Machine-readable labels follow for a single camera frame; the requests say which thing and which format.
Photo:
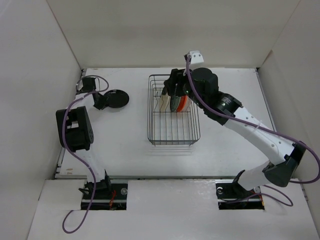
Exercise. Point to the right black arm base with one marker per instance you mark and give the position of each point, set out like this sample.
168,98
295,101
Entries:
232,196

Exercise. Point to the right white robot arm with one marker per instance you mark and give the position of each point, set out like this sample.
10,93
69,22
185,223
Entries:
283,155

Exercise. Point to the black plate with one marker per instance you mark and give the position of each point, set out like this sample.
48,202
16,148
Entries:
115,99

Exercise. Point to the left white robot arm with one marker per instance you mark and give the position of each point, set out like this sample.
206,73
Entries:
76,134

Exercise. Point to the clear glass plate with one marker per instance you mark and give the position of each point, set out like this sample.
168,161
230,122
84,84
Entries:
189,105

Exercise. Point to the orange plate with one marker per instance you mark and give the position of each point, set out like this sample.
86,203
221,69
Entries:
183,104

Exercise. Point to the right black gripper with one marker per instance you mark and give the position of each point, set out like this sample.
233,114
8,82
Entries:
177,76

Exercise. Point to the grey wire dish rack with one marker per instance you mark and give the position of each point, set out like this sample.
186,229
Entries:
169,128

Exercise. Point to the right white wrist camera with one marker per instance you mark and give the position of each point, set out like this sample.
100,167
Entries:
194,57

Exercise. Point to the cream plate with flowers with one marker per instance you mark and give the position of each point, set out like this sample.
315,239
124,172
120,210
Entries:
164,100

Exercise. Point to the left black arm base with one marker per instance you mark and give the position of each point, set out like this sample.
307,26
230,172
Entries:
112,197

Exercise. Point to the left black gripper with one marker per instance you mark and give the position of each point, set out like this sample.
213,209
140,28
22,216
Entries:
101,106

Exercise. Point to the blue patterned plate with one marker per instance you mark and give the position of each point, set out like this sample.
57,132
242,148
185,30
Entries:
174,103

